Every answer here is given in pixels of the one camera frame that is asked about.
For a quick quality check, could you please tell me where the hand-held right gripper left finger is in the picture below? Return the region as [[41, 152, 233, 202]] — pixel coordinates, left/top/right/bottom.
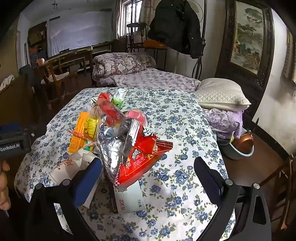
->
[[25, 158, 103, 241]]

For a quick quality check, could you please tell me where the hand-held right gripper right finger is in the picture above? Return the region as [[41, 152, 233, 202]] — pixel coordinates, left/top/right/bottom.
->
[[194, 157, 271, 241]]

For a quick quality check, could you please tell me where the red snack packet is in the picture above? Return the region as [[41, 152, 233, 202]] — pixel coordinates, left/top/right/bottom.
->
[[114, 126, 173, 187]]

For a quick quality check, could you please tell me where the red cloth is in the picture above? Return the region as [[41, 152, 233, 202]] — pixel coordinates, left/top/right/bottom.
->
[[92, 93, 125, 128]]

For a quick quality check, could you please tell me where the green white wipes packet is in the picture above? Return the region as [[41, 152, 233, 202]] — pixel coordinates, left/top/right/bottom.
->
[[111, 88, 129, 109]]

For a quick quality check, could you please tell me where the person's left hand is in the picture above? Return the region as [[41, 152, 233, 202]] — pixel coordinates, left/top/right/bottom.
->
[[0, 160, 11, 211]]

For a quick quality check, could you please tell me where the white paper box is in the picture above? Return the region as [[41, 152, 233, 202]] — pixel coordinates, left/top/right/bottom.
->
[[50, 149, 97, 186]]

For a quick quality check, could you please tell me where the black flat box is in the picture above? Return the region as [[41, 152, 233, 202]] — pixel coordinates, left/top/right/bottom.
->
[[109, 183, 119, 215]]

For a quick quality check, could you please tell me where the blue plastic basin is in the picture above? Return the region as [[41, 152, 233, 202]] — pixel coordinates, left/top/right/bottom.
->
[[228, 133, 255, 161]]

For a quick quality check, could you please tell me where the silver foil bag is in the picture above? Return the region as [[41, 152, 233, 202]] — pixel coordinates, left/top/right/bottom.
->
[[96, 118, 139, 179]]

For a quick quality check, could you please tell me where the white label card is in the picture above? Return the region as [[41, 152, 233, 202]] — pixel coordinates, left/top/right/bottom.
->
[[117, 178, 147, 212]]

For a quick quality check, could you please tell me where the blue floral blanket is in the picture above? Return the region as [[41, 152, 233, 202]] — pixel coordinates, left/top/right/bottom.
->
[[14, 87, 236, 241]]

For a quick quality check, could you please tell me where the orange flat box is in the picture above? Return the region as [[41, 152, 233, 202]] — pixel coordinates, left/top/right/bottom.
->
[[68, 112, 89, 153]]

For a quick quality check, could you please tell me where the yellow ridged plastic piece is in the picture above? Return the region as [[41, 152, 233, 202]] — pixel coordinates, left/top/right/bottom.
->
[[84, 117, 97, 136]]

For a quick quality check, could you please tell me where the blue round-label strip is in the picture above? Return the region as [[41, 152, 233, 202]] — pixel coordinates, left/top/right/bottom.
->
[[97, 113, 114, 142]]

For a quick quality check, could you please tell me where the purple cloth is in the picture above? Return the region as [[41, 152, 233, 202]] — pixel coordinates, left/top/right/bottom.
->
[[203, 108, 244, 139]]

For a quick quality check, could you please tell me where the dark wooden chair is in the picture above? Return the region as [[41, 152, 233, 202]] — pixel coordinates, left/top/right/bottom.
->
[[266, 153, 296, 230]]

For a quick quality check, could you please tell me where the wooden armchair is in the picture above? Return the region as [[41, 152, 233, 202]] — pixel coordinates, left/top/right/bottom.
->
[[38, 58, 79, 109]]

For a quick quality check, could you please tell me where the white quilted pillow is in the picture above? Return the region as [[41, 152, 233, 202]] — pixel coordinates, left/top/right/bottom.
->
[[195, 78, 252, 112]]

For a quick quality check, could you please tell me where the wooden desk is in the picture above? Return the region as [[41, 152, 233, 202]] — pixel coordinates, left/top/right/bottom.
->
[[45, 46, 94, 77]]

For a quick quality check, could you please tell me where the dark wooden cabinet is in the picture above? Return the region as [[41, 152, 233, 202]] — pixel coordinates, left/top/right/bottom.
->
[[28, 22, 48, 67]]

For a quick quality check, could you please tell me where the purple floral bedsheet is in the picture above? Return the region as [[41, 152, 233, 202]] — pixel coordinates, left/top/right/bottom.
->
[[111, 68, 201, 92]]

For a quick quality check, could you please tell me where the folded floral quilt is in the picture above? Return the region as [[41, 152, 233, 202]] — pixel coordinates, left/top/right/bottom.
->
[[92, 52, 156, 87]]

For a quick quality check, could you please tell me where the white cover sheet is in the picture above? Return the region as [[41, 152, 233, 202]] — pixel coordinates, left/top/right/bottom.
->
[[46, 10, 114, 57]]

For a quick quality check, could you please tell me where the framed landscape painting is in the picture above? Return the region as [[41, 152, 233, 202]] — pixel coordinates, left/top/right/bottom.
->
[[215, 0, 275, 93]]

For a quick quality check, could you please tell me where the black jacket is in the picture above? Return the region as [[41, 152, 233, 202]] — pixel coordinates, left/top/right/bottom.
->
[[147, 0, 201, 58]]

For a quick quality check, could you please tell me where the black metal stand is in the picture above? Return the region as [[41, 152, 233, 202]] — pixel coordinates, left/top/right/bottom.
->
[[126, 22, 148, 52]]

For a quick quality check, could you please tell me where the standing fan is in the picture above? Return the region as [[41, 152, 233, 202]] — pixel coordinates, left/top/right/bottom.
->
[[188, 0, 207, 24]]

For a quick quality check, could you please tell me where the window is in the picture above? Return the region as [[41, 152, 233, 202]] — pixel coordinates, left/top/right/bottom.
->
[[119, 0, 142, 37]]

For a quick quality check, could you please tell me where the black metal bed frame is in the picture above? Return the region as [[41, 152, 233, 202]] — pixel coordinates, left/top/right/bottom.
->
[[191, 38, 207, 80]]

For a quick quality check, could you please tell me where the small wall picture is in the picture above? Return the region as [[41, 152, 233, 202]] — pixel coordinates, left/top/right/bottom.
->
[[281, 30, 296, 84]]

